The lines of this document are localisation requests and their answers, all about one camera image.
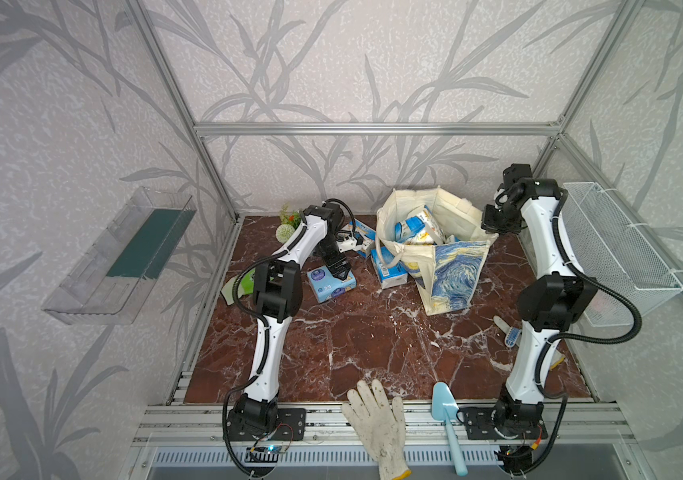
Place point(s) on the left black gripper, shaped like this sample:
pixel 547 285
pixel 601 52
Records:
pixel 342 258

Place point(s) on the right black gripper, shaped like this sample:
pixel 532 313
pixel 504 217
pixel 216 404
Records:
pixel 487 223

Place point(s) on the light blue Vinda tissue pack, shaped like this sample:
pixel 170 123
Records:
pixel 325 286

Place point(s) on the orange blue tissue pack back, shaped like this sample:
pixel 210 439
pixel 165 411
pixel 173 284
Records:
pixel 357 237

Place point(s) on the orange blue tissue pack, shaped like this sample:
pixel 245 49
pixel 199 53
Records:
pixel 419 228
pixel 357 237

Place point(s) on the canvas bag with blue painting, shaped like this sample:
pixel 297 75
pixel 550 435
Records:
pixel 446 273

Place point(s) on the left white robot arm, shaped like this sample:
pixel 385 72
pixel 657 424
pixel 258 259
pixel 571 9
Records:
pixel 271 291

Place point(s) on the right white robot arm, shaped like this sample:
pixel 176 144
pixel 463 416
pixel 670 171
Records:
pixel 554 301

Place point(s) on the blue white upright tissue pack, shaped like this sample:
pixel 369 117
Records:
pixel 389 276

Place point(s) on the artificial green flower plant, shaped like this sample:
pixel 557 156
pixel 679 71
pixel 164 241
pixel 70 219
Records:
pixel 291 220

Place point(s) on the green black work glove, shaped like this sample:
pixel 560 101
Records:
pixel 234 288

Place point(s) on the blue dotted white glove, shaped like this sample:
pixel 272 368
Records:
pixel 513 335

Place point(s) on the white cotton glove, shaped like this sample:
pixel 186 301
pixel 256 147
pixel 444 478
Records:
pixel 379 422

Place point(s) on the teal plastic trowel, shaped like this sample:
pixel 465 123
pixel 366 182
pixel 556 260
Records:
pixel 444 409

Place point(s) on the white wire basket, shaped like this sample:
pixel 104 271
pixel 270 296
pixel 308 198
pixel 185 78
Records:
pixel 612 249

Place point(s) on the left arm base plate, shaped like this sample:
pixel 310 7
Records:
pixel 283 424

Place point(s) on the clear plastic wall shelf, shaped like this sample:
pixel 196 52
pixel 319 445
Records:
pixel 113 280

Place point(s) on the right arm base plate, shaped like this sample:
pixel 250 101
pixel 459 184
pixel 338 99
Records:
pixel 492 423

